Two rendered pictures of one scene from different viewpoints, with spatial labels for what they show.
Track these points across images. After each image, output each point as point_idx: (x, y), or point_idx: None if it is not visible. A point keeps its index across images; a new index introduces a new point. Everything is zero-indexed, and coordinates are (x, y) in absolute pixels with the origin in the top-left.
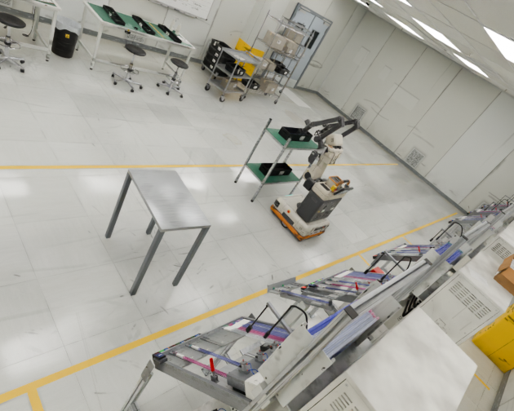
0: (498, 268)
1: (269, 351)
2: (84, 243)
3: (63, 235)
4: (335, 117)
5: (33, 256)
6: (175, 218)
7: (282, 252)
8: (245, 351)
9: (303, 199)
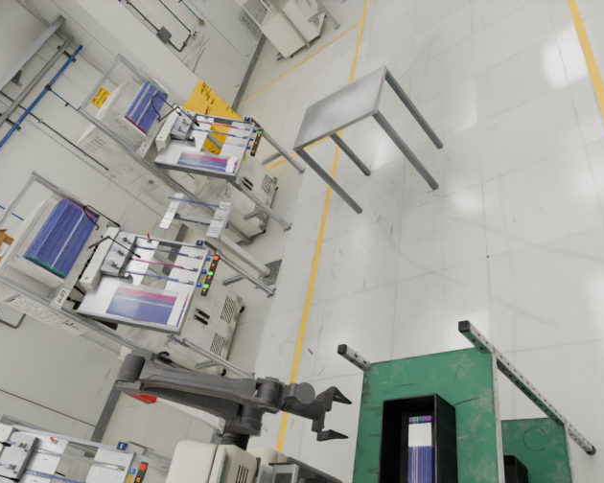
0: None
1: (184, 130)
2: (436, 129)
3: (452, 111)
4: (150, 360)
5: (431, 100)
6: (312, 116)
7: (332, 416)
8: (277, 264)
9: (315, 469)
